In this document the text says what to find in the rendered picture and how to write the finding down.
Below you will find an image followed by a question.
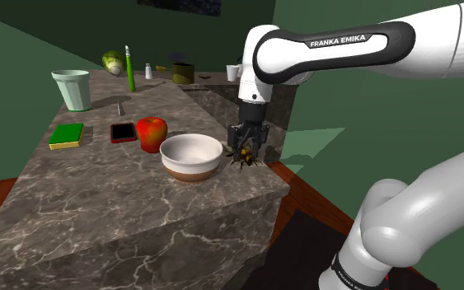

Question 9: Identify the white and brown bowl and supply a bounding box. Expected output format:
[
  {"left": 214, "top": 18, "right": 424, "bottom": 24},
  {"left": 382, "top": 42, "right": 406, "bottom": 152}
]
[{"left": 159, "top": 133, "right": 224, "bottom": 184}]

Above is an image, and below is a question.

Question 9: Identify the pale green cup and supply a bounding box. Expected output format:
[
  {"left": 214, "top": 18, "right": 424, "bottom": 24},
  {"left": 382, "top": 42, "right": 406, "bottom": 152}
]
[{"left": 50, "top": 69, "right": 93, "bottom": 113}]

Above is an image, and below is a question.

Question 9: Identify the green and yellow sponge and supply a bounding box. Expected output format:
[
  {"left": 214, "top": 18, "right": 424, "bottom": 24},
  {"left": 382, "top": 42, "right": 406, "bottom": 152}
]
[{"left": 48, "top": 122, "right": 85, "bottom": 152}]

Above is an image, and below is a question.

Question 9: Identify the olive green pot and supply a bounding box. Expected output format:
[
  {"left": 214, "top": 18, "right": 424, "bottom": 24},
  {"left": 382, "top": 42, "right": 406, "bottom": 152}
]
[{"left": 171, "top": 63, "right": 195, "bottom": 86}]

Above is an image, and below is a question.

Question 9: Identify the red apple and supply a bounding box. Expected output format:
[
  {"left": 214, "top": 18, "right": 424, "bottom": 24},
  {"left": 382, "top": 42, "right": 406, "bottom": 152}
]
[{"left": 136, "top": 116, "right": 169, "bottom": 154}]

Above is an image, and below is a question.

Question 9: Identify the green cabbage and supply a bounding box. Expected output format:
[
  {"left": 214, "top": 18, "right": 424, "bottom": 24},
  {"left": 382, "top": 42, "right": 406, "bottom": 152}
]
[{"left": 101, "top": 49, "right": 127, "bottom": 76}]

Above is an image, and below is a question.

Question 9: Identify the white mug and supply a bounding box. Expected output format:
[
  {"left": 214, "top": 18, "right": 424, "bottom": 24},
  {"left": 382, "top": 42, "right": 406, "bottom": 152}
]
[{"left": 226, "top": 63, "right": 244, "bottom": 83}]

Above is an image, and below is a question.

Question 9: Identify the tall green pen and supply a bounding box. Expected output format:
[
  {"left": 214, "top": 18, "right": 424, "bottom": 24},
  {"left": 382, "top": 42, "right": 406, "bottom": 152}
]
[{"left": 124, "top": 44, "right": 137, "bottom": 93}]

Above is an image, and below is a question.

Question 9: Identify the yellow black insect toy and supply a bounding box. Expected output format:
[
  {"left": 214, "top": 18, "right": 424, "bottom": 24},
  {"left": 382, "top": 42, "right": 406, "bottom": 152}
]
[{"left": 225, "top": 143, "right": 263, "bottom": 172}]

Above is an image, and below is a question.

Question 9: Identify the red phone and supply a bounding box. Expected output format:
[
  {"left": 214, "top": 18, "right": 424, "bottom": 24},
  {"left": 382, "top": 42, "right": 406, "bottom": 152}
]
[{"left": 110, "top": 122, "right": 138, "bottom": 144}]

